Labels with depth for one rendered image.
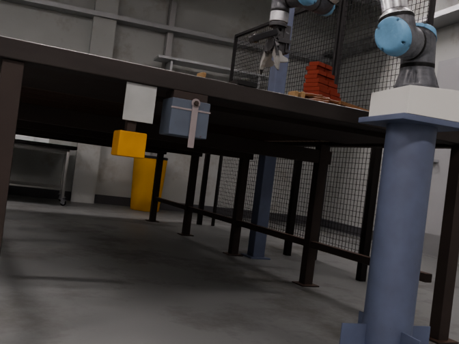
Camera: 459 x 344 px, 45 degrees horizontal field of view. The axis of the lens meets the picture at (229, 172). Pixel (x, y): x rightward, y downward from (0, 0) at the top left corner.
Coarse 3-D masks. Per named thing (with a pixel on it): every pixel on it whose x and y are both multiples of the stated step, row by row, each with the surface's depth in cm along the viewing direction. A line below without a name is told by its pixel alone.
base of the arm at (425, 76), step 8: (400, 64) 195; (408, 64) 191; (416, 64) 190; (424, 64) 189; (432, 64) 190; (400, 72) 194; (408, 72) 190; (416, 72) 189; (424, 72) 189; (432, 72) 190; (400, 80) 192; (408, 80) 190; (416, 80) 189; (424, 80) 188; (432, 80) 189
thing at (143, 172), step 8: (136, 160) 727; (144, 160) 720; (152, 160) 720; (136, 168) 726; (144, 168) 720; (152, 168) 721; (136, 176) 725; (144, 176) 720; (152, 176) 722; (136, 184) 725; (144, 184) 721; (152, 184) 723; (136, 192) 724; (144, 192) 721; (160, 192) 734; (136, 200) 724; (144, 200) 722; (136, 208) 724; (144, 208) 722
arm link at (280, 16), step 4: (272, 12) 220; (276, 12) 219; (280, 12) 219; (284, 12) 219; (272, 16) 220; (276, 16) 219; (280, 16) 219; (284, 16) 219; (288, 16) 222; (272, 20) 221; (276, 20) 219; (280, 20) 219; (284, 20) 219
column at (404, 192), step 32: (416, 128) 186; (448, 128) 189; (384, 160) 194; (416, 160) 186; (384, 192) 191; (416, 192) 186; (384, 224) 190; (416, 224) 187; (384, 256) 188; (416, 256) 187; (384, 288) 188; (416, 288) 189; (384, 320) 187
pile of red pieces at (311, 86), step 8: (312, 64) 320; (320, 64) 319; (312, 72) 319; (320, 72) 318; (328, 72) 326; (312, 80) 319; (320, 80) 317; (328, 80) 325; (304, 88) 322; (312, 88) 318; (320, 88) 316; (328, 88) 323; (336, 88) 329; (328, 96) 321; (336, 96) 328
